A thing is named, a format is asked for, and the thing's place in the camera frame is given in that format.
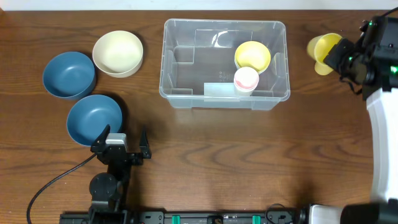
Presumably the clear plastic storage container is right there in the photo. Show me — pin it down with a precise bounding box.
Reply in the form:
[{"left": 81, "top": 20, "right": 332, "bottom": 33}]
[{"left": 159, "top": 19, "right": 290, "bottom": 111}]

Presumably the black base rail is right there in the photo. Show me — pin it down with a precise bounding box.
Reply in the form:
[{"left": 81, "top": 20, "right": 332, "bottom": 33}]
[{"left": 59, "top": 208, "right": 310, "bottom": 224}]

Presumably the yellow cup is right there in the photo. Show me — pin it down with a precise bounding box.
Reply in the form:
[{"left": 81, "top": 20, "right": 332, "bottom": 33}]
[{"left": 307, "top": 33, "right": 342, "bottom": 75}]

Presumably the cream large bowl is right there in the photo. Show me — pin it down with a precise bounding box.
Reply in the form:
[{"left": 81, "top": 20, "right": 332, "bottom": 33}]
[{"left": 92, "top": 30, "right": 144, "bottom": 78}]

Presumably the cream white plastic cup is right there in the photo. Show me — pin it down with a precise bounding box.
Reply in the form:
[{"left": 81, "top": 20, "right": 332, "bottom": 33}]
[{"left": 234, "top": 67, "right": 259, "bottom": 96}]

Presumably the pink plastic cup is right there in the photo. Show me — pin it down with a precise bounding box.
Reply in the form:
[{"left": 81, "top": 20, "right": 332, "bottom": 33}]
[{"left": 234, "top": 80, "right": 258, "bottom": 89}]

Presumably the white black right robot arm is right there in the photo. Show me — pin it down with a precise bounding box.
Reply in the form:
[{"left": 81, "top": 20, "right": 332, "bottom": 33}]
[{"left": 307, "top": 33, "right": 397, "bottom": 223}]

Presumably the yellow small bowl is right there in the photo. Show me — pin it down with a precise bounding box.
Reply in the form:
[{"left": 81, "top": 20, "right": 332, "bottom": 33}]
[{"left": 234, "top": 40, "right": 271, "bottom": 74}]

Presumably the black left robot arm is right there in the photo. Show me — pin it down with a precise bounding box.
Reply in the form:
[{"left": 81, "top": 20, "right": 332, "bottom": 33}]
[{"left": 88, "top": 125, "right": 152, "bottom": 224}]

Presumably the dark blue bowl front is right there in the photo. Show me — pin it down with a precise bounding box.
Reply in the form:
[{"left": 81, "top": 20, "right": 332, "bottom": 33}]
[{"left": 67, "top": 95, "right": 123, "bottom": 146}]

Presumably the dark blue bowl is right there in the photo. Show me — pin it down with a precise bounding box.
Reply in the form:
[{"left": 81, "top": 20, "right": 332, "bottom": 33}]
[
  {"left": 42, "top": 52, "right": 96, "bottom": 100},
  {"left": 67, "top": 95, "right": 123, "bottom": 146}
]

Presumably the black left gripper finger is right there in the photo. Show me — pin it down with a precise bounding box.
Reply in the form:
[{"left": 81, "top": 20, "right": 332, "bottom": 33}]
[
  {"left": 139, "top": 126, "right": 149, "bottom": 153},
  {"left": 91, "top": 124, "right": 111, "bottom": 147}
]

